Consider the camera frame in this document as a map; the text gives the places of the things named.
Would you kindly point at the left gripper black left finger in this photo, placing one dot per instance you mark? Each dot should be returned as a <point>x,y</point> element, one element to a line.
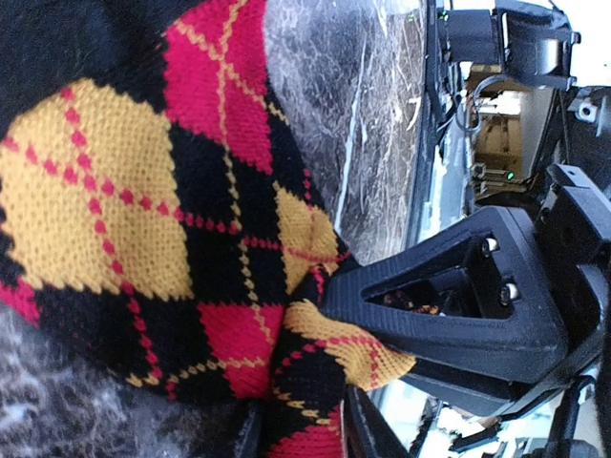
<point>248,430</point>

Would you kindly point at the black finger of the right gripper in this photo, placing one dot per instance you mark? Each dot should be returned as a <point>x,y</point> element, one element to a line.
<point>495,385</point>

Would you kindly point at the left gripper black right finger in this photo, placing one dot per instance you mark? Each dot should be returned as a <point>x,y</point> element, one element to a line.
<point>365,431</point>

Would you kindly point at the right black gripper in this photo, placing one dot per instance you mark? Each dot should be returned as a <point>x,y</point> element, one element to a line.
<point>487,297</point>

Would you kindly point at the argyle black red orange sock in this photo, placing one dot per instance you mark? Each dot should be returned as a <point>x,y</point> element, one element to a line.
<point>156,214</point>

